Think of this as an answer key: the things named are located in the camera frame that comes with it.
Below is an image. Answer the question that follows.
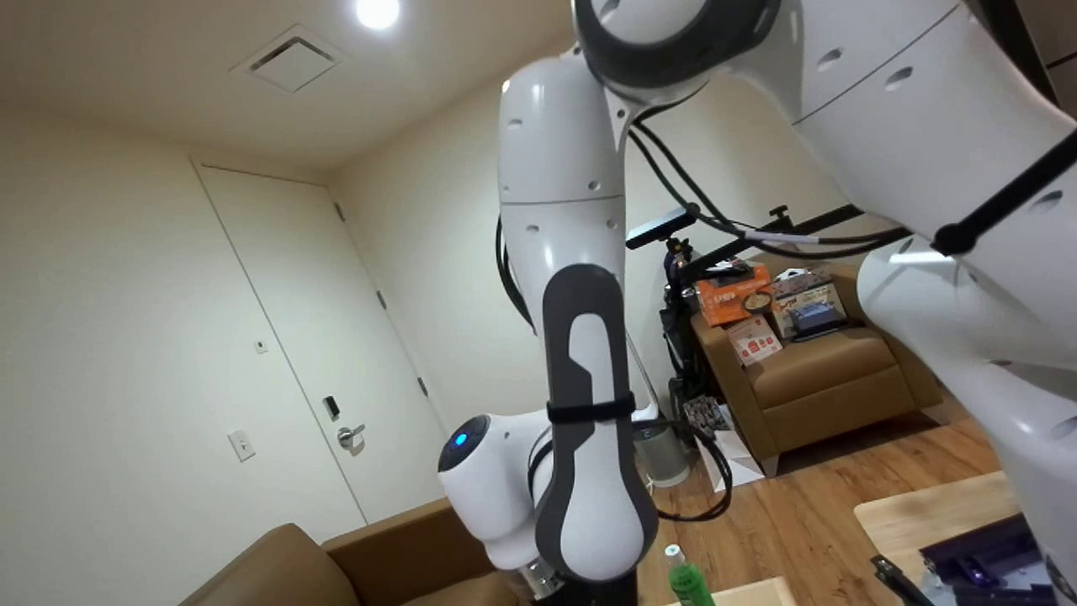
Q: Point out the round ceiling light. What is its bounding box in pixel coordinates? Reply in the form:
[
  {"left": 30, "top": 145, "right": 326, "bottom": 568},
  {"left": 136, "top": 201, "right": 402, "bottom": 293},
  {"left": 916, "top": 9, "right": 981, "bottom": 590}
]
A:
[{"left": 351, "top": 0, "right": 404, "bottom": 34}]

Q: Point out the silver door handle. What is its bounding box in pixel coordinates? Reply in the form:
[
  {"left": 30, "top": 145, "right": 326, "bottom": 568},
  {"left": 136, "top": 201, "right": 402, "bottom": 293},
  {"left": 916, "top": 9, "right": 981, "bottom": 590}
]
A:
[{"left": 333, "top": 422, "right": 369, "bottom": 458}]

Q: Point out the white grey air purifier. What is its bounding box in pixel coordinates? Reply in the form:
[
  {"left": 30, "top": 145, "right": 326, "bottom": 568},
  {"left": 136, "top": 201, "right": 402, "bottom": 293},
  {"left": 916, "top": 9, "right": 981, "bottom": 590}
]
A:
[{"left": 632, "top": 413, "right": 695, "bottom": 488}]

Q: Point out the red white box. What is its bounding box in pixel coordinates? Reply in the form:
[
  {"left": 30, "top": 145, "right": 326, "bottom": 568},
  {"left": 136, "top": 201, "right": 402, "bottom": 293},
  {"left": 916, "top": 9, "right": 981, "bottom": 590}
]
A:
[{"left": 725, "top": 312, "right": 789, "bottom": 369}]

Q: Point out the black clamp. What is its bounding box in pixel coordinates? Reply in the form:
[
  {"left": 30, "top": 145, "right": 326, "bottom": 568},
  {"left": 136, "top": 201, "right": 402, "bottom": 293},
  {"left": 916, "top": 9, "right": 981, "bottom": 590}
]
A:
[{"left": 869, "top": 551, "right": 937, "bottom": 606}]

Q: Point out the white light switch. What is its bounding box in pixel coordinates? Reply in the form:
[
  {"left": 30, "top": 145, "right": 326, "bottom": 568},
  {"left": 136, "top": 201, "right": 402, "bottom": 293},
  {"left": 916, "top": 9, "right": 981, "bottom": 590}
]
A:
[{"left": 227, "top": 426, "right": 260, "bottom": 468}]

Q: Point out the white door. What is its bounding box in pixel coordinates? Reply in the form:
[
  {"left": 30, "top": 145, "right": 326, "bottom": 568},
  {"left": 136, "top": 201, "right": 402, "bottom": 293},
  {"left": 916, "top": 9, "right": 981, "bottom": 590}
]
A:
[{"left": 191, "top": 162, "right": 474, "bottom": 527}]

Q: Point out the green plastic bottle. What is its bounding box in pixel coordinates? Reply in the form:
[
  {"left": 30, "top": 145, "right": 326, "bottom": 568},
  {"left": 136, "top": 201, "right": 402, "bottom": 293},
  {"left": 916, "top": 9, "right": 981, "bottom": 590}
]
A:
[{"left": 661, "top": 541, "right": 717, "bottom": 606}]

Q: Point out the grey printed box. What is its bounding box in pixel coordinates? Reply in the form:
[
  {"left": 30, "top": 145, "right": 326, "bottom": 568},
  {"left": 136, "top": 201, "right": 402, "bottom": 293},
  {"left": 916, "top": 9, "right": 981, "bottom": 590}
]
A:
[{"left": 766, "top": 281, "right": 849, "bottom": 342}]

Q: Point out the square ceiling vent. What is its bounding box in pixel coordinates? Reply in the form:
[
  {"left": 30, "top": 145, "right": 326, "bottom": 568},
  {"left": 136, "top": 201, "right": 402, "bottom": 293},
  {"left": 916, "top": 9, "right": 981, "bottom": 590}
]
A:
[{"left": 245, "top": 31, "right": 340, "bottom": 96}]

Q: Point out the white paper bag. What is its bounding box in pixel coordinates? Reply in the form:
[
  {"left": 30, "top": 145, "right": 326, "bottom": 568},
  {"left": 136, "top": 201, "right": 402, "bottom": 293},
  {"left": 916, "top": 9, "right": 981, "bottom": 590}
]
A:
[{"left": 682, "top": 393, "right": 771, "bottom": 496}]

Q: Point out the black purple base board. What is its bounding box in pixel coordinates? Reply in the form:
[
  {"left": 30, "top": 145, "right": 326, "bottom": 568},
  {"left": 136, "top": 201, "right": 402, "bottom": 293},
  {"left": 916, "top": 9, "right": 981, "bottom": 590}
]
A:
[{"left": 916, "top": 511, "right": 1065, "bottom": 606}]

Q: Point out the brown armchair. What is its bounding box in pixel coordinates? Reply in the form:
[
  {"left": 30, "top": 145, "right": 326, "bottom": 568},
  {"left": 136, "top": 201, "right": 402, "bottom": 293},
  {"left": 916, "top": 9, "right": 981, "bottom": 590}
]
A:
[{"left": 688, "top": 250, "right": 948, "bottom": 478}]

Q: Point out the brown leather sofa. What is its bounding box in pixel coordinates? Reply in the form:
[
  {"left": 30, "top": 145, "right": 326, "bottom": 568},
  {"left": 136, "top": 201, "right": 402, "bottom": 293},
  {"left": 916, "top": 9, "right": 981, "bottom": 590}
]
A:
[{"left": 179, "top": 497, "right": 532, "bottom": 606}]

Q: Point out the black stereo camera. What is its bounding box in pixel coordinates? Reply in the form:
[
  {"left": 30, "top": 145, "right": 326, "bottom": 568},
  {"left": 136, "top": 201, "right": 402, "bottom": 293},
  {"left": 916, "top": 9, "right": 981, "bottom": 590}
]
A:
[{"left": 622, "top": 201, "right": 702, "bottom": 254}]

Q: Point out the black camera stand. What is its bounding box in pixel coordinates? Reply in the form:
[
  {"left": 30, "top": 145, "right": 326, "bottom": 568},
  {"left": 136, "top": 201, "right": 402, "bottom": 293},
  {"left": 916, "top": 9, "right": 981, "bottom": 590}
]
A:
[{"left": 652, "top": 200, "right": 869, "bottom": 411}]

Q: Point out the orange box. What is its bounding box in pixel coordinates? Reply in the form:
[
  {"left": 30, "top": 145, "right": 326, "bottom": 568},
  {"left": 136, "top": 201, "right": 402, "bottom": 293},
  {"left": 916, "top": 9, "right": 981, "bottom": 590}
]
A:
[{"left": 695, "top": 267, "right": 779, "bottom": 332}]

